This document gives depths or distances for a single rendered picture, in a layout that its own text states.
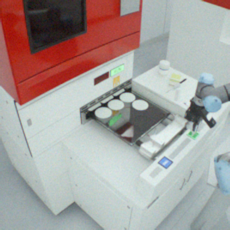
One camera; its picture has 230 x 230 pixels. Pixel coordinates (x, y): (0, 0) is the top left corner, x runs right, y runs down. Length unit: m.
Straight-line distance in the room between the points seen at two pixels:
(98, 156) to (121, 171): 0.16
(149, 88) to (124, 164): 0.55
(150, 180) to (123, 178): 0.21
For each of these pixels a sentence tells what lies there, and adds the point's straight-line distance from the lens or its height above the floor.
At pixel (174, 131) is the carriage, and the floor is 0.88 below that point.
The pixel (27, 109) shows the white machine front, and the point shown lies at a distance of 1.21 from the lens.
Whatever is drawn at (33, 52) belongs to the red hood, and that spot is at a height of 1.45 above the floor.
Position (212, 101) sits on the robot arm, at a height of 1.30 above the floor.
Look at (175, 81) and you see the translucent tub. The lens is 1.64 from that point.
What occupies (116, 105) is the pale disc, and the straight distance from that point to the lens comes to 1.56.
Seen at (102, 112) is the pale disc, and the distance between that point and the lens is 1.51.
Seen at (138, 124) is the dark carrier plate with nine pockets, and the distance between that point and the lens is 1.45.
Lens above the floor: 1.89
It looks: 41 degrees down
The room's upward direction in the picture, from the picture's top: 1 degrees clockwise
